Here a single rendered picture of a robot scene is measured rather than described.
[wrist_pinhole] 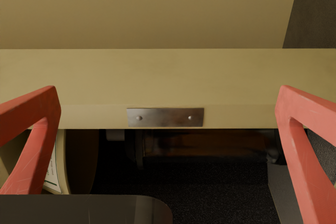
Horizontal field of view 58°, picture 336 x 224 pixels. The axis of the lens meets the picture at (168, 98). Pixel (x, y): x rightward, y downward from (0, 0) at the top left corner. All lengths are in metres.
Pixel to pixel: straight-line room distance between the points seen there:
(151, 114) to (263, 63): 0.14
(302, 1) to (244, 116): 0.41
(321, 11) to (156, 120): 0.39
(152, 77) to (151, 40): 0.41
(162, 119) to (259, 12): 0.48
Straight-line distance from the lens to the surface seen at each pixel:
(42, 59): 0.37
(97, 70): 0.33
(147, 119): 0.28
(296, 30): 0.67
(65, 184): 0.39
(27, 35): 0.78
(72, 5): 0.71
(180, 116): 0.28
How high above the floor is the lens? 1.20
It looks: level
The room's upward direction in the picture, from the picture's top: 90 degrees counter-clockwise
